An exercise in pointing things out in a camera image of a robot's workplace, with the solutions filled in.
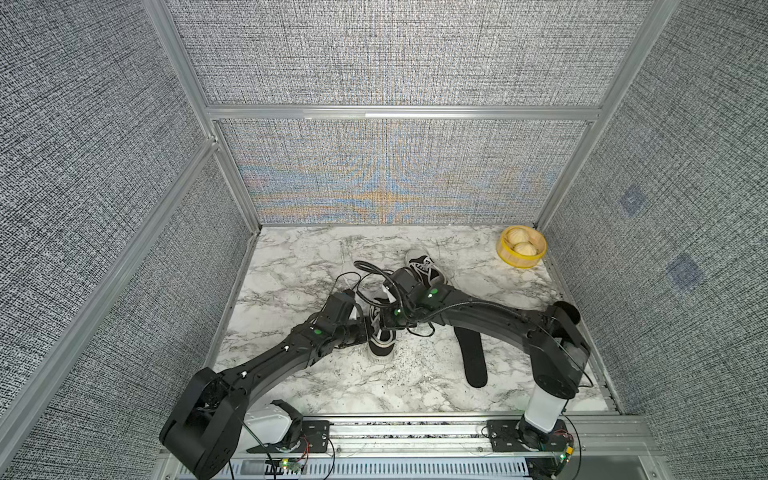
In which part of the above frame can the aluminium enclosure frame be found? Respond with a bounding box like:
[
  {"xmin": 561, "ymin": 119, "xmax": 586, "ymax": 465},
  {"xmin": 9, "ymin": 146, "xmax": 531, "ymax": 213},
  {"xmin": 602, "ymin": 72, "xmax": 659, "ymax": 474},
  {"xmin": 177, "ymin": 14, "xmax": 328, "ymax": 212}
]
[{"xmin": 1, "ymin": 1, "xmax": 676, "ymax": 466}]

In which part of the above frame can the white slotted cable duct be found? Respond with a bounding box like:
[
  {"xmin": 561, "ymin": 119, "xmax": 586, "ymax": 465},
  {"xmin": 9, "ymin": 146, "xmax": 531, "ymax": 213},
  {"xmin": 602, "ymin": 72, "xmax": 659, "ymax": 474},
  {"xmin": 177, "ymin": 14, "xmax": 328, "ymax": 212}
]
[{"xmin": 215, "ymin": 456, "xmax": 532, "ymax": 479}]

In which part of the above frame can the aluminium front rail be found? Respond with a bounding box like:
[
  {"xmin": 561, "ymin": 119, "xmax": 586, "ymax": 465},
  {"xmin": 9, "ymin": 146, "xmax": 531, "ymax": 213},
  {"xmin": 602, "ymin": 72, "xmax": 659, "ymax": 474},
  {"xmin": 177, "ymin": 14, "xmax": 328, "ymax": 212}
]
[{"xmin": 228, "ymin": 412, "xmax": 661, "ymax": 462}]

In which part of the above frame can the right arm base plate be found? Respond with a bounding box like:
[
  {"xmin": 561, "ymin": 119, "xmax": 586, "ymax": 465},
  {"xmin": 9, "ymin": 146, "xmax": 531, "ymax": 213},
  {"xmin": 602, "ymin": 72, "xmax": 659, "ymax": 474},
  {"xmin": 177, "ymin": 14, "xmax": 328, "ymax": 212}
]
[{"xmin": 485, "ymin": 418, "xmax": 575, "ymax": 453}]

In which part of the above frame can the black canvas sneaker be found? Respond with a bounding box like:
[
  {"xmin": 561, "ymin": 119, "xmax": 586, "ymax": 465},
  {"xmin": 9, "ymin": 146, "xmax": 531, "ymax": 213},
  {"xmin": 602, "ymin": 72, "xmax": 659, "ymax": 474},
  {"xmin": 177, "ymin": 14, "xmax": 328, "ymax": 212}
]
[
  {"xmin": 366, "ymin": 306, "xmax": 396, "ymax": 363},
  {"xmin": 405, "ymin": 249, "xmax": 448, "ymax": 287}
]

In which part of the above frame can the lower beige bun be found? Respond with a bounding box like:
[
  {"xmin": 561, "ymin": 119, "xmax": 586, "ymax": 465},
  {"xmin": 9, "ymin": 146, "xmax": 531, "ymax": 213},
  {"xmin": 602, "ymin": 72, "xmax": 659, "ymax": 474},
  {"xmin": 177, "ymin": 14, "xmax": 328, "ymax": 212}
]
[{"xmin": 513, "ymin": 242, "xmax": 538, "ymax": 257}]

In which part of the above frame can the beige bun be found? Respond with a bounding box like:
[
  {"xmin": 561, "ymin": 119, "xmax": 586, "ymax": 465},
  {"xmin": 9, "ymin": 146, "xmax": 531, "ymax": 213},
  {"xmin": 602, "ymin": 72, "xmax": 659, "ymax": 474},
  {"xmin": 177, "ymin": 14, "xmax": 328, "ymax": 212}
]
[
  {"xmin": 505, "ymin": 227, "xmax": 530, "ymax": 246},
  {"xmin": 513, "ymin": 242, "xmax": 538, "ymax": 257}
]

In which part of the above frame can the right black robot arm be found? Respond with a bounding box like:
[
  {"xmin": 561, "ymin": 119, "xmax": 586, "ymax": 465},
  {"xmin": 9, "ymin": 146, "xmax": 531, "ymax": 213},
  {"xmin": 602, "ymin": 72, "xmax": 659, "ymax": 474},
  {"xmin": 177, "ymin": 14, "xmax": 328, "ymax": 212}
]
[{"xmin": 380, "ymin": 268, "xmax": 591, "ymax": 451}]

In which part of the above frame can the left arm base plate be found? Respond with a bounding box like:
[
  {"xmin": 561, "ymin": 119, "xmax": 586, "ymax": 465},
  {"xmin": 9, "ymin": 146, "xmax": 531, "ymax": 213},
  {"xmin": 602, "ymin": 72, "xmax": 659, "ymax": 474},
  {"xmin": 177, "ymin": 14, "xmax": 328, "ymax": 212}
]
[{"xmin": 243, "ymin": 420, "xmax": 330, "ymax": 456}]

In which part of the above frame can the yellow bamboo steamer basket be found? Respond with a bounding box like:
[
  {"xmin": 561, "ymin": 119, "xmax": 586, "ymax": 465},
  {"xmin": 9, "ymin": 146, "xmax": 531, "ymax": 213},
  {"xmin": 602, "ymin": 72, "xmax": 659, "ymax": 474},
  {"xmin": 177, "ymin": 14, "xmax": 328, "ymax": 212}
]
[{"xmin": 495, "ymin": 225, "xmax": 548, "ymax": 269}]

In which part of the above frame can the upper beige bun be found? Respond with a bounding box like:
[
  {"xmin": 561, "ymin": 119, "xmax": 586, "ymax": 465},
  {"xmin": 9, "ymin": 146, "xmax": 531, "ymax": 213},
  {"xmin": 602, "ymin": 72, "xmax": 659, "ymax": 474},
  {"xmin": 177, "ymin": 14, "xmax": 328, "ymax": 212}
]
[{"xmin": 505, "ymin": 227, "xmax": 530, "ymax": 246}]

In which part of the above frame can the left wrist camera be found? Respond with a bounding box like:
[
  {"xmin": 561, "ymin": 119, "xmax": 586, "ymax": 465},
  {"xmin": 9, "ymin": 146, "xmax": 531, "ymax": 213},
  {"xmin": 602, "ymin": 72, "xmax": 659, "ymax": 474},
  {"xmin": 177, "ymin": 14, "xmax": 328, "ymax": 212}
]
[{"xmin": 322, "ymin": 289, "xmax": 356, "ymax": 325}]

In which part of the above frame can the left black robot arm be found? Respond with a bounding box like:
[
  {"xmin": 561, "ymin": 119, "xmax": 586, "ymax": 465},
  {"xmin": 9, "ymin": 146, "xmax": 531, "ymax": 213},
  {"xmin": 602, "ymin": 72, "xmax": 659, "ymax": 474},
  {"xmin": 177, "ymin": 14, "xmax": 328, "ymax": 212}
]
[{"xmin": 159, "ymin": 317, "xmax": 372, "ymax": 479}]

